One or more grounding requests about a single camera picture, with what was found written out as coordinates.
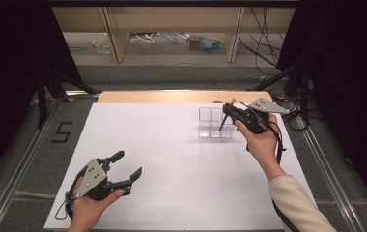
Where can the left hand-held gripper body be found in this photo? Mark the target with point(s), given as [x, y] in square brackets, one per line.
[93, 177]

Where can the clear plastic divided organizer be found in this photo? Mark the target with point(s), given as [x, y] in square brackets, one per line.
[212, 125]

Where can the aluminium floor rail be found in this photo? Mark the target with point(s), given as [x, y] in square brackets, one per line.
[14, 183]
[329, 174]

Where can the black pen with orange end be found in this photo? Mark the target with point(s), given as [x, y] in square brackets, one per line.
[224, 124]

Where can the white table sheet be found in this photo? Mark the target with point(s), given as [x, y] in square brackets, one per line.
[172, 154]

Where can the black curtain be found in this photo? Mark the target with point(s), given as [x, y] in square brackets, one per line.
[345, 80]
[14, 80]

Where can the clear plastic bag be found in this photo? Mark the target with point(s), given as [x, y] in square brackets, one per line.
[102, 43]

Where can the colourful plastic packaging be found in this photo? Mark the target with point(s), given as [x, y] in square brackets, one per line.
[205, 44]

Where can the black metal stand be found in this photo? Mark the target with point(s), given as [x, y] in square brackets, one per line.
[51, 87]
[287, 77]

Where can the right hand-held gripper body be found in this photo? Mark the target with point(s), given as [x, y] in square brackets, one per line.
[255, 117]

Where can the light wooden shelf unit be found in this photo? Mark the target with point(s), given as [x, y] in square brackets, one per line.
[172, 22]

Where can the person's right hand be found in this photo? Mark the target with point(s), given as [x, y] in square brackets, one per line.
[262, 145]

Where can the person's left hand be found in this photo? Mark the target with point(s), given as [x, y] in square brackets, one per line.
[88, 211]

